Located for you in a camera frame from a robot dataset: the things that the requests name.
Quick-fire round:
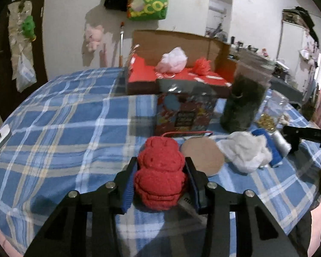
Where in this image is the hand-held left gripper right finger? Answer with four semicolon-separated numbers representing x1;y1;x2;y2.
185;157;303;257

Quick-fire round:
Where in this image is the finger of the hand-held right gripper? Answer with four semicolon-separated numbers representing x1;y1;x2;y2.
282;125;321;154

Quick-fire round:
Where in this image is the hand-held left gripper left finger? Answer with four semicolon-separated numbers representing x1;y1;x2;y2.
24;157;138;257

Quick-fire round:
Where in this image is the beige round pad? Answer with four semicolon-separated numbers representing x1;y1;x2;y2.
180;137;225;177

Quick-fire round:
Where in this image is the red knitted plush toy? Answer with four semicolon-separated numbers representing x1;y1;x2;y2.
134;136;188;214

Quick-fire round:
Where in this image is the cardboard box with red lining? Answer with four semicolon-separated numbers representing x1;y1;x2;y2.
124;29;237;98

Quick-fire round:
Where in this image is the pink curtain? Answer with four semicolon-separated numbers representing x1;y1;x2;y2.
310;54;321;129

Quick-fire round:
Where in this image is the white thread spool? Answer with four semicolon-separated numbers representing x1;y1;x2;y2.
273;132;292;157

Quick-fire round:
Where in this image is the blue thread spool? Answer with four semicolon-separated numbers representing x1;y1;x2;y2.
251;128;282;169

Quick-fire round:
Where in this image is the bag of gold beads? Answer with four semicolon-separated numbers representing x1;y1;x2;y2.
257;96;289;132

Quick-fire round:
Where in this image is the white wardrobe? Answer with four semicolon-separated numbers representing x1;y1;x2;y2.
277;19;319;91

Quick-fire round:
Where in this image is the clear jar with dark contents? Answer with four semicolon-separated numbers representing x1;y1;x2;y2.
220;60;275;132

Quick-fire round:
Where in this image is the colourful printed box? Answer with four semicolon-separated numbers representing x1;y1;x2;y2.
154;78;217;137

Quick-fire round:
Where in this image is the dark table with cosmetics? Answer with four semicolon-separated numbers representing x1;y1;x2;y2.
230;36;295;70

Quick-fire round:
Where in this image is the blue plaid blanket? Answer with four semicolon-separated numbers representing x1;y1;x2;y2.
0;67;321;257

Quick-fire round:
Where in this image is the suitcase on wardrobe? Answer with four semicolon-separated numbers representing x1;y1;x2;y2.
282;9;308;27

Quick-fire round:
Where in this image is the orange pom pom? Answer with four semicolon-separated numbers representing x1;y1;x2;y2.
191;58;212;74

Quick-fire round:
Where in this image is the white mesh bath pouf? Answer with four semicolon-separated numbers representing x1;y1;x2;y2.
156;47;188;73

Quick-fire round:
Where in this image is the orange white mop pole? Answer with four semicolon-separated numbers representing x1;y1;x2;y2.
119;21;124;67

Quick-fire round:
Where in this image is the hanging clear plastic bag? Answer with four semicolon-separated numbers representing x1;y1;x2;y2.
16;54;37;93

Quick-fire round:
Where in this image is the pale pink plush toy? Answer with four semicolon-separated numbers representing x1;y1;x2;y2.
85;24;104;52

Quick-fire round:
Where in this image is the green tote bag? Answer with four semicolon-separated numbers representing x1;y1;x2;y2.
127;0;169;21

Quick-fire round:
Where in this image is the hanging fabric organizer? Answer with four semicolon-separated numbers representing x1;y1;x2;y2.
7;1;34;59

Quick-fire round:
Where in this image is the dark wooden door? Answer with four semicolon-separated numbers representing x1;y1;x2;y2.
0;0;49;121

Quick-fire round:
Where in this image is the green plush toy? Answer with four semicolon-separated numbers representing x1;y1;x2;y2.
21;15;36;39

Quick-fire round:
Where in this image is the red black cord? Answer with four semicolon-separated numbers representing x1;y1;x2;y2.
162;131;214;138

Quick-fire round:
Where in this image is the wall mirror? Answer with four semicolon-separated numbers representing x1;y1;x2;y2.
205;0;234;39

